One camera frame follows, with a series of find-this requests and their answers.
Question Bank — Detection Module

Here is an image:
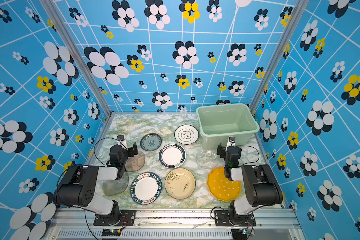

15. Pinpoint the right controller board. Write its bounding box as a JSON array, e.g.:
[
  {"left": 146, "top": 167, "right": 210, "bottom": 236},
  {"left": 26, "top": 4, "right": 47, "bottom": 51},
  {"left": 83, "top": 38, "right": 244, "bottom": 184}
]
[{"left": 231, "top": 229, "right": 248, "bottom": 240}]

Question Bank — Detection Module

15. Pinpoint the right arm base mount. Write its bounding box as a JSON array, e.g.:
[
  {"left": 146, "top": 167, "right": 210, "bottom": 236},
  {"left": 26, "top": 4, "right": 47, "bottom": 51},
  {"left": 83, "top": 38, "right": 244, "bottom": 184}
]
[{"left": 211, "top": 209, "right": 256, "bottom": 228}]

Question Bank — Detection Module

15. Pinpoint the green red rim white plate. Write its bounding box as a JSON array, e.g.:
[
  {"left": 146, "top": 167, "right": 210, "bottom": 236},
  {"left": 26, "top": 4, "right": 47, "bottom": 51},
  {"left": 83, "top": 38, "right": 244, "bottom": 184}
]
[{"left": 159, "top": 144, "right": 187, "bottom": 169}]

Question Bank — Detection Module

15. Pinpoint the yellow polka dot plate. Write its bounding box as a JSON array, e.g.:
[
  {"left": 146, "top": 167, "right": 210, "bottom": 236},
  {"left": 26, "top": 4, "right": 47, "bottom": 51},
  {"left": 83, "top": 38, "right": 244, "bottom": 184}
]
[{"left": 207, "top": 167, "right": 241, "bottom": 202}]

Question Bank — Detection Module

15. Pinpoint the blue patterned small plate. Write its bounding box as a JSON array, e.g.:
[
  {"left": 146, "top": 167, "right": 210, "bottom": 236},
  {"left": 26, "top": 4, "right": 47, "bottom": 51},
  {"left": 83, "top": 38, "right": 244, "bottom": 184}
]
[{"left": 140, "top": 133, "right": 162, "bottom": 152}]

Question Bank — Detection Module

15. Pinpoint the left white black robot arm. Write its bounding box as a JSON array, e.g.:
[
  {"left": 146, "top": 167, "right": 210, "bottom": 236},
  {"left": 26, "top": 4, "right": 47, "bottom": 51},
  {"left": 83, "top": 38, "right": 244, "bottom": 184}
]
[{"left": 54, "top": 143, "right": 138, "bottom": 226}]

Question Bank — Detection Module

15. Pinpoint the greenish glass plate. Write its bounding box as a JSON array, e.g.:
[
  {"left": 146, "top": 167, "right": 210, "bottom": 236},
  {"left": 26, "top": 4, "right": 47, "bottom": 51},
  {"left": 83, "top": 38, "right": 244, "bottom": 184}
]
[{"left": 103, "top": 172, "right": 129, "bottom": 196}]

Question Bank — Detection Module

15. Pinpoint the beige bamboo print plate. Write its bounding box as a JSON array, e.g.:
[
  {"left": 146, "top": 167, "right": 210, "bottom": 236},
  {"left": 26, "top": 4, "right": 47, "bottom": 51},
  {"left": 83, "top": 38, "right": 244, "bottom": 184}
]
[{"left": 165, "top": 168, "right": 196, "bottom": 200}]

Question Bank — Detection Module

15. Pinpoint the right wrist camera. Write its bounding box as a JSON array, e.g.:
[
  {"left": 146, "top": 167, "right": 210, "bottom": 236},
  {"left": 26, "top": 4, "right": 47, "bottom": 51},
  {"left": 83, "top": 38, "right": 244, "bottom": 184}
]
[{"left": 227, "top": 137, "right": 236, "bottom": 148}]

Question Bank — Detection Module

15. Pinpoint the controller board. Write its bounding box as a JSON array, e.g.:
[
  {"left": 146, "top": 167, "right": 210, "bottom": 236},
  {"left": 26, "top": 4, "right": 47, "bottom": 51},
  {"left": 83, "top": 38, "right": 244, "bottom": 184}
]
[
  {"left": 101, "top": 229, "right": 122, "bottom": 238},
  {"left": 231, "top": 229, "right": 248, "bottom": 240}
]

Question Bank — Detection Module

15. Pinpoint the left controller board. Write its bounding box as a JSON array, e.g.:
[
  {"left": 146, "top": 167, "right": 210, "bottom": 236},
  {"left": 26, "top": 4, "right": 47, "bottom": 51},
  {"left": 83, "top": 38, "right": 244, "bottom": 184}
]
[{"left": 101, "top": 229, "right": 122, "bottom": 238}]

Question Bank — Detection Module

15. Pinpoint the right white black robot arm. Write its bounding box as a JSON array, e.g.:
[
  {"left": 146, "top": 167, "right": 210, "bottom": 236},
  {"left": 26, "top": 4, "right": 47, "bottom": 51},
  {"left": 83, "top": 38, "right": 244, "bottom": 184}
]
[{"left": 217, "top": 145, "right": 283, "bottom": 226}]

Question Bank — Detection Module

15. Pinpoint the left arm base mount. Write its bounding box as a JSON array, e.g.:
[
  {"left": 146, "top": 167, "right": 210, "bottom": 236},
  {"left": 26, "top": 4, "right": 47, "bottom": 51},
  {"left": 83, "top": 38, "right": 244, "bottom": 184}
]
[{"left": 93, "top": 210, "right": 137, "bottom": 227}]

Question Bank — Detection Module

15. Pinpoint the light green plastic bin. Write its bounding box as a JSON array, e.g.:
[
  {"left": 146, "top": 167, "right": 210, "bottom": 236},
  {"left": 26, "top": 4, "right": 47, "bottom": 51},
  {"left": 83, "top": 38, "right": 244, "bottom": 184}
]
[{"left": 196, "top": 104, "right": 260, "bottom": 150}]

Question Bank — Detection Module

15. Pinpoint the white plate cloud emblem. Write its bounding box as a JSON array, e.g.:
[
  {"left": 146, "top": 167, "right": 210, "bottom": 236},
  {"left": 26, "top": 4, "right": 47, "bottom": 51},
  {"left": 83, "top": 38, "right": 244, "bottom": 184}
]
[{"left": 174, "top": 125, "right": 199, "bottom": 145}]

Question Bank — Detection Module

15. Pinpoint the green rim HAO SHI plate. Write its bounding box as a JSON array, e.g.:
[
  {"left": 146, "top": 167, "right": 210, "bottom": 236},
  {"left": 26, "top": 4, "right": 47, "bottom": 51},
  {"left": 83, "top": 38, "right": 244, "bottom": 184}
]
[{"left": 130, "top": 172, "right": 163, "bottom": 205}]

